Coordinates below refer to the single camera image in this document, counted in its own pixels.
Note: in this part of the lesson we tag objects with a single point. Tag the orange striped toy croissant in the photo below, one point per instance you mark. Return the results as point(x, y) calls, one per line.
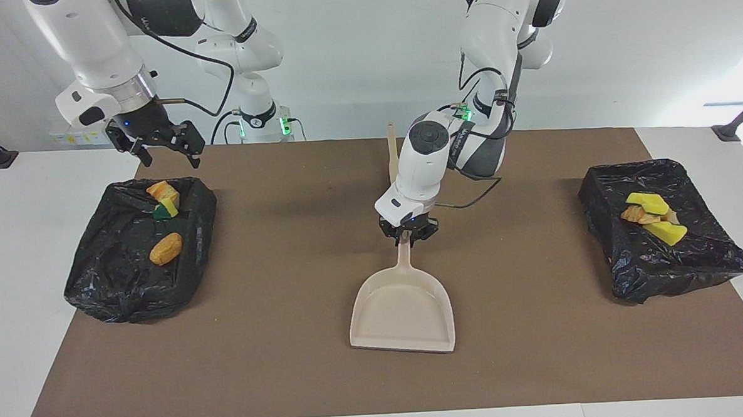
point(638, 215)

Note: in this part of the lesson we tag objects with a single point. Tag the white wall boxes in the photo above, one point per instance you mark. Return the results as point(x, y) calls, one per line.
point(70, 137)

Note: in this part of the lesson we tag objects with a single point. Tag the yellow sponge piece green back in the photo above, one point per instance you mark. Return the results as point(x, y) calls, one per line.
point(168, 208)

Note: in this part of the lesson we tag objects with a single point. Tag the brown toy bread loaf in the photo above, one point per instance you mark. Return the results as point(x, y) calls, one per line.
point(166, 249)

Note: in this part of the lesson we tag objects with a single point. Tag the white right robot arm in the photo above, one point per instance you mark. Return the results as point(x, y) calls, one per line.
point(88, 45)

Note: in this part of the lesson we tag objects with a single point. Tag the pale beige toy cookie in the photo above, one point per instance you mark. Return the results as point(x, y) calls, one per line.
point(671, 215)

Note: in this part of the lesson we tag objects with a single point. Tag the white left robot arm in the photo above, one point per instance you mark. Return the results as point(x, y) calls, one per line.
point(485, 72)

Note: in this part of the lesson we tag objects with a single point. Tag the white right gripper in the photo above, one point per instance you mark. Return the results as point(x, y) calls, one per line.
point(101, 110)

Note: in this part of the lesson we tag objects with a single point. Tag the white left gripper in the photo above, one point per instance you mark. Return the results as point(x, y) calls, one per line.
point(406, 207)

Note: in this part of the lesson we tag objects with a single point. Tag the black bag lined trash bin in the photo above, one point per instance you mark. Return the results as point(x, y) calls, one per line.
point(662, 265)
point(118, 288)

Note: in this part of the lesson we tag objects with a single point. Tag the beige hand brush black bristles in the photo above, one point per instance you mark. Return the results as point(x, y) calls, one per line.
point(393, 151)

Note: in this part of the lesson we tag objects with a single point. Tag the brown table mat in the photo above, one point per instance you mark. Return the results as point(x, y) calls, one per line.
point(379, 383)

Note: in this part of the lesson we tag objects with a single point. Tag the beige plastic dustpan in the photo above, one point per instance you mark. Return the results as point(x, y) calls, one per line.
point(404, 307)

